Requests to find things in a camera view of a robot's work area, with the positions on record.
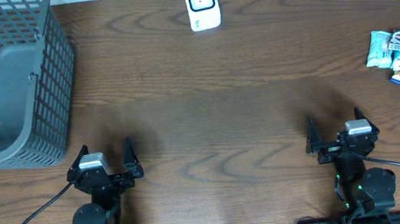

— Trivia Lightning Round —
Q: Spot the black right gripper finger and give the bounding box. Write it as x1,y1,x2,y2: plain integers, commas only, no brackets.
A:
305,117,322,153
354,107,365,120

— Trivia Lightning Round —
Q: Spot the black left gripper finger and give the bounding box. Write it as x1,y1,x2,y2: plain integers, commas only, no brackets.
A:
71,145,88,173
123,137,144,179

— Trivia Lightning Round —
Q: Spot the light green snack packet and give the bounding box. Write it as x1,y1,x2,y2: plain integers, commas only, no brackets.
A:
366,31,393,69

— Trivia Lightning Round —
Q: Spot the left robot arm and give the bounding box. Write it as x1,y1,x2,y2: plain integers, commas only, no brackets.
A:
67,138,144,224

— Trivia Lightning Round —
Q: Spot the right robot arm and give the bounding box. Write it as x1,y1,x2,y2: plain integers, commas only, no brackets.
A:
306,108,396,224

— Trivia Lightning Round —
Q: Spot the white barcode scanner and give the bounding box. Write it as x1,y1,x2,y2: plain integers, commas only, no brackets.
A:
184,0,222,32

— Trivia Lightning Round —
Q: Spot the dark grey mesh plastic basket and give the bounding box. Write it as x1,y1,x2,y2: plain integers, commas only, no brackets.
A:
0,0,75,170

